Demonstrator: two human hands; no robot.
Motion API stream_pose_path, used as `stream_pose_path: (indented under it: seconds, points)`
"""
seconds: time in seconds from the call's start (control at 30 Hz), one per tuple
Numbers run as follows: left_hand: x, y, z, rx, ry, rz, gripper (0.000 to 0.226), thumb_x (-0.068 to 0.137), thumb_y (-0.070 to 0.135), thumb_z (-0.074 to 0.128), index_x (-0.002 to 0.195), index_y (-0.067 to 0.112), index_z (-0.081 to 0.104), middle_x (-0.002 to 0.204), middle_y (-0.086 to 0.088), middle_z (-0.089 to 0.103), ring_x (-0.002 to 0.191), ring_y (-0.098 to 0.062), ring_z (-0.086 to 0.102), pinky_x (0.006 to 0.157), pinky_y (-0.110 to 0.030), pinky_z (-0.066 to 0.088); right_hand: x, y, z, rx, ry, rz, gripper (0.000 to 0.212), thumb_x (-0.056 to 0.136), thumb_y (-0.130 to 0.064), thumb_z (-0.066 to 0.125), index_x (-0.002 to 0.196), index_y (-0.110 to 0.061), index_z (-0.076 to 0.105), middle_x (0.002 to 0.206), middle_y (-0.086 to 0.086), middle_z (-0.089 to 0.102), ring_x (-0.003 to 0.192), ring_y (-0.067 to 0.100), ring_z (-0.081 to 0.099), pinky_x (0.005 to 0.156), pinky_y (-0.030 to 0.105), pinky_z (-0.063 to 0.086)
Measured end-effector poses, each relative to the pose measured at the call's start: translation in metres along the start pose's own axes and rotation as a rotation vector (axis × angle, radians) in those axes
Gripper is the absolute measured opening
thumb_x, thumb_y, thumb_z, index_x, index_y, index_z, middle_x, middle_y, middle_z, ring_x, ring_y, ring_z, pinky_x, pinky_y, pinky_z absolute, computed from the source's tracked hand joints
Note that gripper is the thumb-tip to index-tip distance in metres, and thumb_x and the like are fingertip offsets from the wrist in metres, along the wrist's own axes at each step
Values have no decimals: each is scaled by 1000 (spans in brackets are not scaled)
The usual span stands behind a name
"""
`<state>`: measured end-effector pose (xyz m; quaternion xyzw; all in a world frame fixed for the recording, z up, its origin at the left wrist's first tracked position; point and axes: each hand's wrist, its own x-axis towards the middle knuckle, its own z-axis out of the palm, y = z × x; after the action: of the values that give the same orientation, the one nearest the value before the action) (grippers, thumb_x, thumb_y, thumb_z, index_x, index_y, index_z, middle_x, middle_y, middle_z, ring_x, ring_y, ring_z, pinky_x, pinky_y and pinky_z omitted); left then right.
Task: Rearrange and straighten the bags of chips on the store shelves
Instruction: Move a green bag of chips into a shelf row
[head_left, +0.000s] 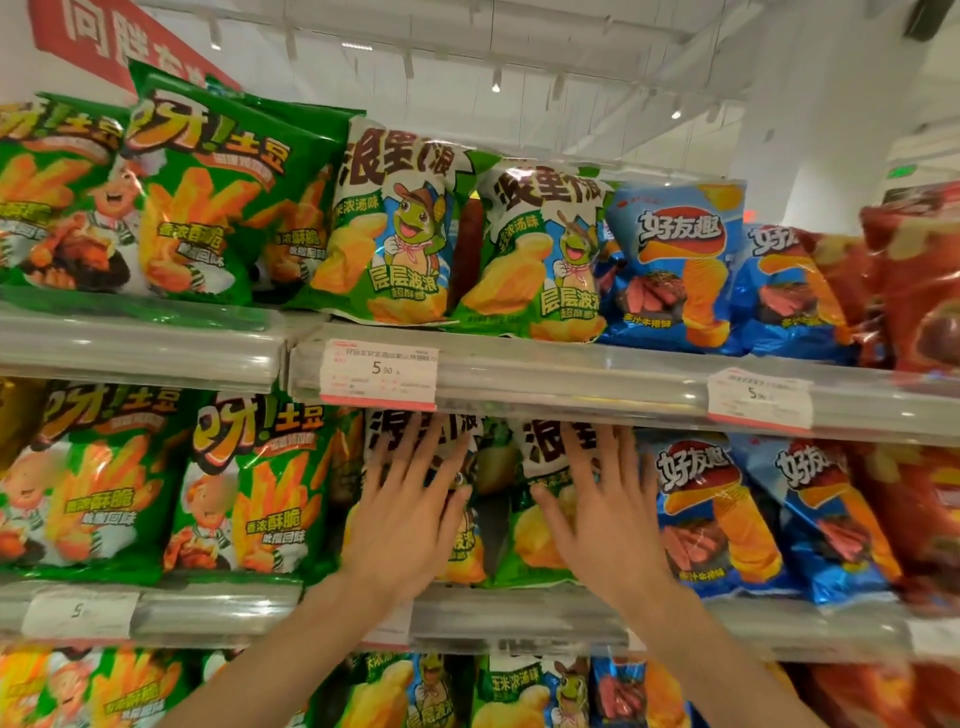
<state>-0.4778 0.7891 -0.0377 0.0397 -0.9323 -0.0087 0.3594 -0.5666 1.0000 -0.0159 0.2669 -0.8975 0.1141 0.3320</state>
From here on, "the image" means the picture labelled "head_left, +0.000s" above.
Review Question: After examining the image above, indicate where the person's right hand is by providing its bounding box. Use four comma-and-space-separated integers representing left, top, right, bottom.
529, 423, 678, 615

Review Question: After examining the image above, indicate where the person's left hand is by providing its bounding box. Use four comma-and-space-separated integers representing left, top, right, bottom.
338, 413, 475, 613

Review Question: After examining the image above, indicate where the blue steak-print chips bag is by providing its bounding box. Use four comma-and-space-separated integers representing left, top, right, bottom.
637, 431, 798, 600
731, 434, 905, 606

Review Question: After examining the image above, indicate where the grey metal store shelf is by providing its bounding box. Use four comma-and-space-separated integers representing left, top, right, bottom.
0, 299, 960, 728

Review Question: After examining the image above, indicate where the frog chip bags group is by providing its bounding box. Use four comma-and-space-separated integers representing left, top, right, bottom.
288, 116, 622, 728

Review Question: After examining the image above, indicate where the green potato stick bag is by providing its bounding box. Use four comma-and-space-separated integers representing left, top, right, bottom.
0, 380, 193, 586

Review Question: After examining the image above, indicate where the green chip bags group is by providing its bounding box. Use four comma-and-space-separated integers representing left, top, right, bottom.
0, 59, 367, 728

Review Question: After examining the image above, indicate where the maroon chip bags group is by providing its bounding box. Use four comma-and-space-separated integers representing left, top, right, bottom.
794, 200, 960, 728

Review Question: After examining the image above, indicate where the person's right forearm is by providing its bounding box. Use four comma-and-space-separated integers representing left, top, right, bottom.
622, 578, 826, 728

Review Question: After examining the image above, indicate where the person's left forearm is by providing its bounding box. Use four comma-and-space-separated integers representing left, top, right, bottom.
161, 573, 410, 728

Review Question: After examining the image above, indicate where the white price label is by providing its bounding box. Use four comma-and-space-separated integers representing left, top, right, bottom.
22, 588, 141, 641
363, 603, 415, 651
320, 338, 440, 412
907, 618, 960, 661
707, 367, 815, 436

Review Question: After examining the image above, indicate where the red white aisle sign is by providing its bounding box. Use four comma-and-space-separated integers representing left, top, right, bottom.
881, 182, 960, 215

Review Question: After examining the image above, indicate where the red hanging banner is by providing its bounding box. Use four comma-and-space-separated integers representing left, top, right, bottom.
28, 0, 243, 95

